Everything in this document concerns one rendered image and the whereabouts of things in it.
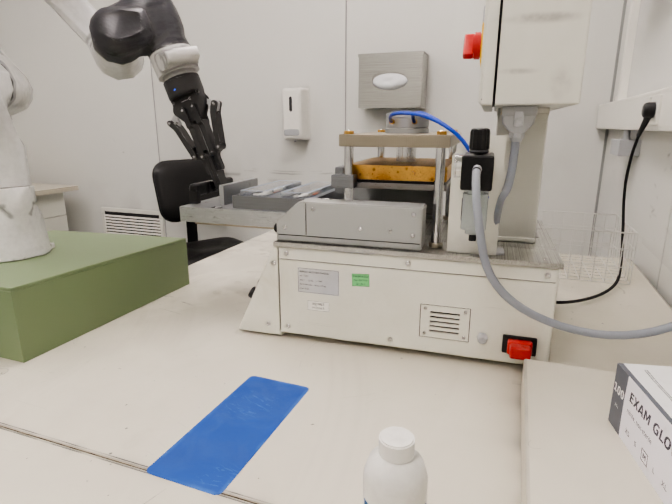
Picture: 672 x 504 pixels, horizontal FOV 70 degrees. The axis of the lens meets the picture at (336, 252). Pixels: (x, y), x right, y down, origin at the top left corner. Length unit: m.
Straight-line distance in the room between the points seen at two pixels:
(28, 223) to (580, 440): 1.01
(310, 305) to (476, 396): 0.31
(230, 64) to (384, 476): 2.62
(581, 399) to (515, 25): 0.50
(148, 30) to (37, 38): 2.75
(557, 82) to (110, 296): 0.85
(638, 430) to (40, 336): 0.86
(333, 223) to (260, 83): 2.01
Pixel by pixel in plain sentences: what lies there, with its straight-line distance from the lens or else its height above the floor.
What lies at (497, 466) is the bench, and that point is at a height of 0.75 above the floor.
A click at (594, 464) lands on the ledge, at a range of 0.59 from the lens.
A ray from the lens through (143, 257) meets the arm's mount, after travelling 1.09.
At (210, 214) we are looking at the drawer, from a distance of 0.96.
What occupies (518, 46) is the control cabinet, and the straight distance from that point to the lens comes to 0.75.
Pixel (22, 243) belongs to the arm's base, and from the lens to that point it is 1.12.
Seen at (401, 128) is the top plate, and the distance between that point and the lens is 0.88.
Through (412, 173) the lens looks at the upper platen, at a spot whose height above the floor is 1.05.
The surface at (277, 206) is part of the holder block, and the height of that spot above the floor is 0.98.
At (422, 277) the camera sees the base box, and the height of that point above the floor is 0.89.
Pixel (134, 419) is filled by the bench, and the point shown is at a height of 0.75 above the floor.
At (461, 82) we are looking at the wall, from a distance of 2.43.
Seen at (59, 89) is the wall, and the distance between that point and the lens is 3.68.
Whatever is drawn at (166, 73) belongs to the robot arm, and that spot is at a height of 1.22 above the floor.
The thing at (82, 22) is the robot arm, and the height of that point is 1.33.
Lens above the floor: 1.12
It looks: 15 degrees down
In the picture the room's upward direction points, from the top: straight up
